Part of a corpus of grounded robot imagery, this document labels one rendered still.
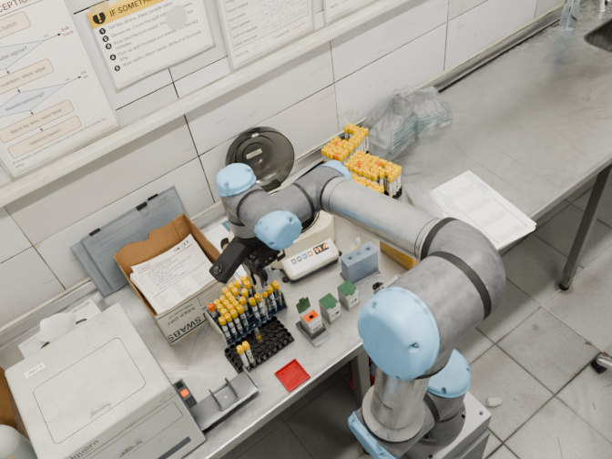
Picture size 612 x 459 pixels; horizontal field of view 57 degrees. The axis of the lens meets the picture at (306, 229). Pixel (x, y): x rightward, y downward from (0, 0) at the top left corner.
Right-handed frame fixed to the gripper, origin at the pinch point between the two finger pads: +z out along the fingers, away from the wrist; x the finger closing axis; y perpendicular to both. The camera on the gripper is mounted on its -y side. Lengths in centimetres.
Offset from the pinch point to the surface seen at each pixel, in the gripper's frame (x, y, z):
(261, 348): 0.9, -3.9, 24.3
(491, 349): -16, 87, 114
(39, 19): 52, -7, -54
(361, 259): -0.9, 31.6, 16.8
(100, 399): -1.0, -41.0, -3.2
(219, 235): 38.8, 9.5, 19.7
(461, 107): 30, 113, 27
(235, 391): -6.6, -16.8, 19.7
